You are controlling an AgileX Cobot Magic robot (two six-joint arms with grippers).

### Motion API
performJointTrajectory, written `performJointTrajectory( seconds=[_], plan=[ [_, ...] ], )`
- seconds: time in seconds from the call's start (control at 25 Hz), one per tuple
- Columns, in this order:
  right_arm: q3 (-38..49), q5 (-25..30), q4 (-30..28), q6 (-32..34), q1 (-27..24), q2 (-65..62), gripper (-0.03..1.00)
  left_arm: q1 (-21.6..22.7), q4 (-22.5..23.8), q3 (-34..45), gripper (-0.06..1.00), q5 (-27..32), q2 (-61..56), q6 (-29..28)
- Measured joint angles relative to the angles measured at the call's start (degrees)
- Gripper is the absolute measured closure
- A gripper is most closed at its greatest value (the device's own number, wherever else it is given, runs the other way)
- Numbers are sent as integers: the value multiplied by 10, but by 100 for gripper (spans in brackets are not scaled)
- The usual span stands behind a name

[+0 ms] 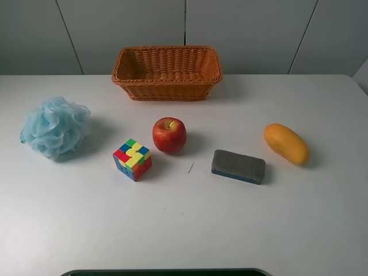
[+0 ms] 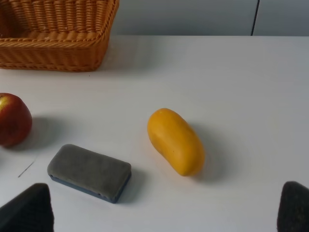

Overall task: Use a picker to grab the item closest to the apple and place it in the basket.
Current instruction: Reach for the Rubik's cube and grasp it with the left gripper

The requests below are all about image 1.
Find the colourful puzzle cube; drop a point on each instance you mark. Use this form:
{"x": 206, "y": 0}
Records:
{"x": 133, "y": 159}

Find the red apple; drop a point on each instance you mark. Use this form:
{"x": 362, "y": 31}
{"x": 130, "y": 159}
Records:
{"x": 169, "y": 135}

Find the orange wicker basket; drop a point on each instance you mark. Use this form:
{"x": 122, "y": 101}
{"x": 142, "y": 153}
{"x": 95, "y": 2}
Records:
{"x": 167, "y": 73}

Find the grey blue board eraser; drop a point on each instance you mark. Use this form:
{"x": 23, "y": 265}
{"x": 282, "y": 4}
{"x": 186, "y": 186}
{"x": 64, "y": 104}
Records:
{"x": 237, "y": 166}

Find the yellow mango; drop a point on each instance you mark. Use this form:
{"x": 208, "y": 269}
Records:
{"x": 287, "y": 143}

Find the blue mesh bath loofah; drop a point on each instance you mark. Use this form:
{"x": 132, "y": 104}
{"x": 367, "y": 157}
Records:
{"x": 56, "y": 127}

